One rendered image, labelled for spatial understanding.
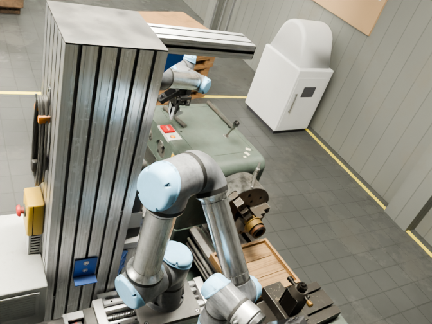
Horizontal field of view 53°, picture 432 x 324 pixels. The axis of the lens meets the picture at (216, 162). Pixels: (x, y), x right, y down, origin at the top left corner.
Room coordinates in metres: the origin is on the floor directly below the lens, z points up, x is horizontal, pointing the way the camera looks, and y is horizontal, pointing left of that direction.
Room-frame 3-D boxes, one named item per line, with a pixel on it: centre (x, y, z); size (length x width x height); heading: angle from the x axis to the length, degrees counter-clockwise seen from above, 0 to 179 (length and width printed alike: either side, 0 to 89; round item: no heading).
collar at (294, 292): (1.24, -0.50, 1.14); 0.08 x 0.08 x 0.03
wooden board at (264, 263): (1.51, -0.36, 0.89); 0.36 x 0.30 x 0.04; 133
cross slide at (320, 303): (1.28, -0.55, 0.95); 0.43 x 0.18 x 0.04; 133
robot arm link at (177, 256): (0.98, 0.03, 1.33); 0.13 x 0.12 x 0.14; 149
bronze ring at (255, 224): (1.59, -0.28, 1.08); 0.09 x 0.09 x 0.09; 43
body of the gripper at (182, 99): (1.90, 0.28, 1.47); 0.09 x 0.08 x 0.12; 131
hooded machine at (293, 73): (4.95, -0.52, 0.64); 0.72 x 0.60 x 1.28; 38
